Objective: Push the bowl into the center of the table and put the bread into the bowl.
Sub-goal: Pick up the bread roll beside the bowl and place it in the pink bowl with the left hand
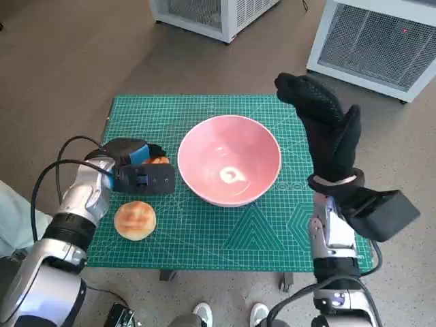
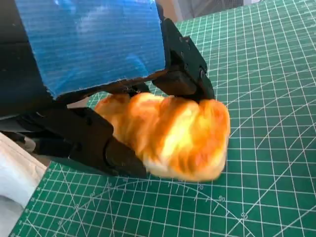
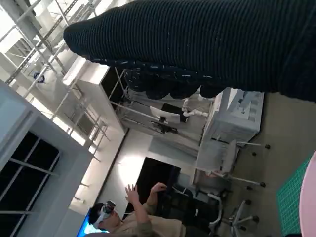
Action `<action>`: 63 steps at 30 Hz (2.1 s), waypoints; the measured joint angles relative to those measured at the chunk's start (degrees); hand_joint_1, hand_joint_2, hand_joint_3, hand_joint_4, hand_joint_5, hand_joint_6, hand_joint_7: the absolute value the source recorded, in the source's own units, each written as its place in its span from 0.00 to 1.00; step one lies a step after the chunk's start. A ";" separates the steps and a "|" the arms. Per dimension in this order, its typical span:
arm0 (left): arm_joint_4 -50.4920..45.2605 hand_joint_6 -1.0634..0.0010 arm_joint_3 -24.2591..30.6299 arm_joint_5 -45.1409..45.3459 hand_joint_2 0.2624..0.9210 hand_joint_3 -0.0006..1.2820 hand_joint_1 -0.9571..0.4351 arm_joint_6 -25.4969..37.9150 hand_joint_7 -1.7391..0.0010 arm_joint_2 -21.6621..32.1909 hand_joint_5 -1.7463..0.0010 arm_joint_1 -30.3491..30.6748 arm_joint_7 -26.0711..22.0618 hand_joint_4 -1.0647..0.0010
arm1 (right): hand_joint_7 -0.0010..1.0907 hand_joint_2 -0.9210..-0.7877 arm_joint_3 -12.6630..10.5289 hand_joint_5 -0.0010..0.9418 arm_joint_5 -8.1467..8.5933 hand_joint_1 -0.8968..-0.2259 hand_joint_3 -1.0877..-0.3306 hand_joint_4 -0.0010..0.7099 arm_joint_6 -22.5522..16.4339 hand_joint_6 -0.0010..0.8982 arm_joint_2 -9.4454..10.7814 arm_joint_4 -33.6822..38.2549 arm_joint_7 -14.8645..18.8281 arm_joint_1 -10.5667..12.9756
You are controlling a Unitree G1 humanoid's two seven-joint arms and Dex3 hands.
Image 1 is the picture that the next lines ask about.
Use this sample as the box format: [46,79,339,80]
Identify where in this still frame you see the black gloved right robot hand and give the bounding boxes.
[274,72,361,187]

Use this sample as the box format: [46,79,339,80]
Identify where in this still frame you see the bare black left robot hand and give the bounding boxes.
[98,138,170,168]

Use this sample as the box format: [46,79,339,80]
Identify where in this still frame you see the round pale toy bread bun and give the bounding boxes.
[113,200,157,242]

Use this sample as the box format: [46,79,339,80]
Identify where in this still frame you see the pink bowl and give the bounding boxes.
[176,114,283,208]

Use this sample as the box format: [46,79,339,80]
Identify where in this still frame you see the white mesh cabinet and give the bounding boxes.
[306,0,436,104]
[149,0,283,44]

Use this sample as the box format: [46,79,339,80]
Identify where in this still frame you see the green cutting mat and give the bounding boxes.
[87,94,372,273]

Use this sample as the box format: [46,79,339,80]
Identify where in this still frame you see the person's leg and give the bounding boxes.
[0,180,54,258]

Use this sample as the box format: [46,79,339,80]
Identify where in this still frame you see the black box on floor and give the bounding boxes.
[104,302,136,327]

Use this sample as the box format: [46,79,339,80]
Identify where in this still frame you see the white shoe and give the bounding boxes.
[193,302,214,327]
[250,302,273,327]

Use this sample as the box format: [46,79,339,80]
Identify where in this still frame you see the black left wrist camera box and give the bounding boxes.
[112,163,176,196]

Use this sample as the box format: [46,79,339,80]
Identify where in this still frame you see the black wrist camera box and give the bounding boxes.
[112,163,176,196]
[340,185,421,243]

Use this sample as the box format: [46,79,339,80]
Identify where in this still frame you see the black left camera cable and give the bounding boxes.
[57,135,105,163]

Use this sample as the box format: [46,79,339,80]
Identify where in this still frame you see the black camera cable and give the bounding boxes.
[359,240,384,277]
[57,135,105,163]

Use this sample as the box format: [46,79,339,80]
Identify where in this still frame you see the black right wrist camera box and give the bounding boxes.
[340,185,421,243]

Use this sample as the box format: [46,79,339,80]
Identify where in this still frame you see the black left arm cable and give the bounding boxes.
[30,159,115,241]

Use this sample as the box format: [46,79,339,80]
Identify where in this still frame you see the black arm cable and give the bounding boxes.
[30,159,115,241]
[265,275,379,327]

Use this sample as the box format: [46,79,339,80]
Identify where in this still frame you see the black right camera cable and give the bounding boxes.
[359,240,384,277]

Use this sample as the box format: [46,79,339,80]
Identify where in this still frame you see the thin black floor cable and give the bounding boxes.
[87,285,131,307]

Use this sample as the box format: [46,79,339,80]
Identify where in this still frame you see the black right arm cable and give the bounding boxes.
[265,275,379,327]

